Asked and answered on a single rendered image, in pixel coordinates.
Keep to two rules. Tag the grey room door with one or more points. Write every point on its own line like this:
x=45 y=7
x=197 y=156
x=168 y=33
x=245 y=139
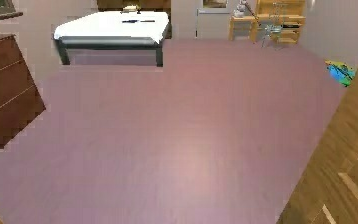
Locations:
x=213 y=25

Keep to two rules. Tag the colourful blue green cloth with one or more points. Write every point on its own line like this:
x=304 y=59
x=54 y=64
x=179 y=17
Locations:
x=340 y=72

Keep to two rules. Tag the grey desk lamp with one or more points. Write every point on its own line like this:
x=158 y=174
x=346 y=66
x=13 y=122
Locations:
x=240 y=9

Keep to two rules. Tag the dark flat book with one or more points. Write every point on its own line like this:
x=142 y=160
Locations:
x=130 y=21

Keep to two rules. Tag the light wooden desk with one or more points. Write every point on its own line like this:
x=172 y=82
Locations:
x=242 y=25

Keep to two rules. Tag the light wooden shelf unit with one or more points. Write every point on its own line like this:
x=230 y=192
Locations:
x=288 y=20

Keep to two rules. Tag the grey metal chair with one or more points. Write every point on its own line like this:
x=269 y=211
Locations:
x=273 y=28

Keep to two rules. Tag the white bed with dark frame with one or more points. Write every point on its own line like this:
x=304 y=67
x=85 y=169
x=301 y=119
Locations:
x=107 y=28

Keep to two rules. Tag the dark thin flat object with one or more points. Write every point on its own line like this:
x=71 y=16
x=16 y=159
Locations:
x=147 y=21

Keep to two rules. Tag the brown wooden room door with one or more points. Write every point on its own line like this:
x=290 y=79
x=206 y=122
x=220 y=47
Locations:
x=340 y=156

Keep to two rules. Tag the dark brown chest of drawers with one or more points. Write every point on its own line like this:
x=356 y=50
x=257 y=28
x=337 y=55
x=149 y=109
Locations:
x=7 y=90

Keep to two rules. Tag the pale yellow pillow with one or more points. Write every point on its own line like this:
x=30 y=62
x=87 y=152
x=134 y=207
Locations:
x=131 y=8

